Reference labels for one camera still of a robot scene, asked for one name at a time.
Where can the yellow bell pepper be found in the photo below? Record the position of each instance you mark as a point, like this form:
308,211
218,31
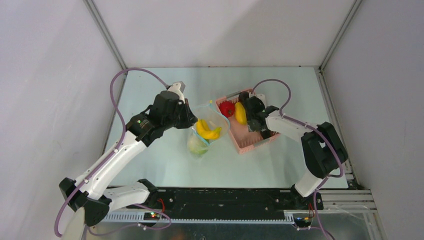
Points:
240,113

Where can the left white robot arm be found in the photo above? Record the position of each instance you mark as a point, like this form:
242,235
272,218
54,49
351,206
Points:
90,190

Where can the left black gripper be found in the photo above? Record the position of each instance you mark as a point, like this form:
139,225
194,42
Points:
190,118

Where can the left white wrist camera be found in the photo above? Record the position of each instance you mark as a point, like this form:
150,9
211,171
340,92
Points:
178,88

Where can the red tomato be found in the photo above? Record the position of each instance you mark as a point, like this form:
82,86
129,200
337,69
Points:
227,108

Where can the left circuit board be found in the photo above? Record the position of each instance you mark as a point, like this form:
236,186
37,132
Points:
152,216

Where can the dark purple eggplant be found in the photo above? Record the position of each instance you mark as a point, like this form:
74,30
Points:
265,134

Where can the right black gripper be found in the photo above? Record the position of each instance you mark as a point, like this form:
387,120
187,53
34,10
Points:
253,117

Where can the circuit board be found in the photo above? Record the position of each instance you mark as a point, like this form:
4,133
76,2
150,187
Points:
302,223
152,216

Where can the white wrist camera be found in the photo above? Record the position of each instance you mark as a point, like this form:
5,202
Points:
178,88
259,96

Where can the right circuit board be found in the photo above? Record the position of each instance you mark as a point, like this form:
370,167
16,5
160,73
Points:
302,223

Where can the yellow banana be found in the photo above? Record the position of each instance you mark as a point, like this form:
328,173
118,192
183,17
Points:
203,130

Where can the green cabbage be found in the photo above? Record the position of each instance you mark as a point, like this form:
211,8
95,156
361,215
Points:
197,145

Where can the dark round fruit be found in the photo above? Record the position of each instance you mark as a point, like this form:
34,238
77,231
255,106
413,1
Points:
243,96

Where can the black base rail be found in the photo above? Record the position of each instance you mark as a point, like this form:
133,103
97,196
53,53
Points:
231,203

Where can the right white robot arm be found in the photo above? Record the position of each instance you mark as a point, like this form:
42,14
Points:
323,150

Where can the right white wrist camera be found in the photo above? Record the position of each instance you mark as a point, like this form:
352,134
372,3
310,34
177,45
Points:
259,96

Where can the pink plastic basket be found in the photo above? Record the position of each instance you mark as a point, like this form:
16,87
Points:
243,140

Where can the clear zip top bag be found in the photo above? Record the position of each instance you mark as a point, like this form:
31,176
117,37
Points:
211,126

